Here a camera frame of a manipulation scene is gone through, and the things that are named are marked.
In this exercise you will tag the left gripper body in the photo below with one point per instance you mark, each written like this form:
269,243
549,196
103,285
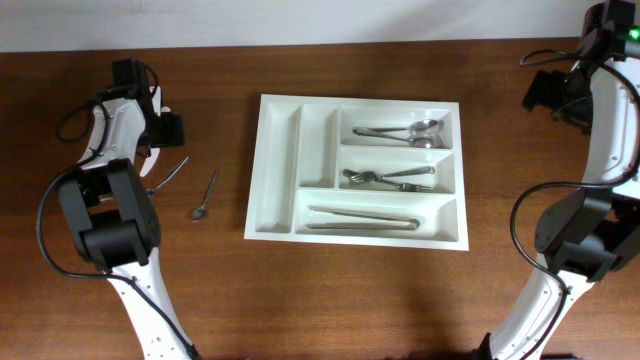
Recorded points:
166,127

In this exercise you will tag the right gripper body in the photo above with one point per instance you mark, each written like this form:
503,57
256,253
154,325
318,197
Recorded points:
566,94

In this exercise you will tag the pink plastic knife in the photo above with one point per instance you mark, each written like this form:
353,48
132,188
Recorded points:
154,139

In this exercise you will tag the small teaspoon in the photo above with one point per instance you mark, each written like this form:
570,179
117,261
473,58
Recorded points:
152,192
200,212

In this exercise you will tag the steel tablespoon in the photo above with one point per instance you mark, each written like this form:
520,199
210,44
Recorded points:
418,128
430,141

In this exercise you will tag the steel fork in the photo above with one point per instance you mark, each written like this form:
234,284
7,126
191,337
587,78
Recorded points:
395,173
402,186

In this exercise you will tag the long metal tongs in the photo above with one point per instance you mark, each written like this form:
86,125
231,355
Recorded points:
373,221

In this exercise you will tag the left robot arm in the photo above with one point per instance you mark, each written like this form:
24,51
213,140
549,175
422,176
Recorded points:
110,214

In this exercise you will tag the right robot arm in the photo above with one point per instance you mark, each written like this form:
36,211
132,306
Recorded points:
595,229

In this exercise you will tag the white plastic cutlery tray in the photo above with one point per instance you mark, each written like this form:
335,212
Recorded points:
303,144

